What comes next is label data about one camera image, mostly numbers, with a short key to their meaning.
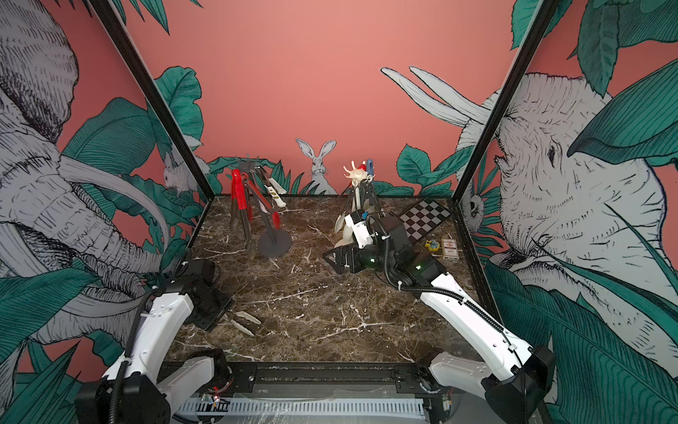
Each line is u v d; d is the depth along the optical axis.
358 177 0.71
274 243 1.04
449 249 1.01
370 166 0.70
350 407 0.70
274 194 0.81
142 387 0.38
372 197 0.74
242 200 0.76
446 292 0.45
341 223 0.86
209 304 0.68
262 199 0.78
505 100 0.87
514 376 0.38
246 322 0.84
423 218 1.11
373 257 0.59
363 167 0.73
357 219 0.61
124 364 0.41
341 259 0.59
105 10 0.69
